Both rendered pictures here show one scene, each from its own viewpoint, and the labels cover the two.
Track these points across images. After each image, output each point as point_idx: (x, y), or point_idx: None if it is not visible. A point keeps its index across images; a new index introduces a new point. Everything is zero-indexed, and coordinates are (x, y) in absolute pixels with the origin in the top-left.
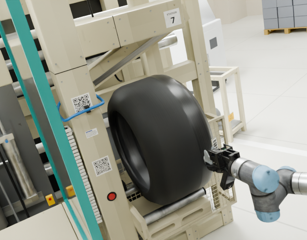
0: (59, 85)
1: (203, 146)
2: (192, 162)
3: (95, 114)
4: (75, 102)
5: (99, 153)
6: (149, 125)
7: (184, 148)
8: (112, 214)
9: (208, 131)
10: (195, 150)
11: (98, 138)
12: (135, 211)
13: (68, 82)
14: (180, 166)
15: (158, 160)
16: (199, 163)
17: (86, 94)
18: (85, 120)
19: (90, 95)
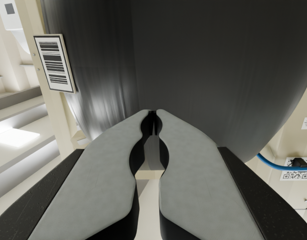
0: None
1: (117, 87)
2: (183, 38)
3: (289, 150)
4: (306, 174)
5: None
6: (248, 161)
7: (199, 109)
8: None
9: (84, 117)
10: (157, 88)
11: None
12: None
13: (297, 198)
14: (249, 40)
15: (300, 90)
16: (146, 12)
17: (284, 178)
18: None
19: (279, 175)
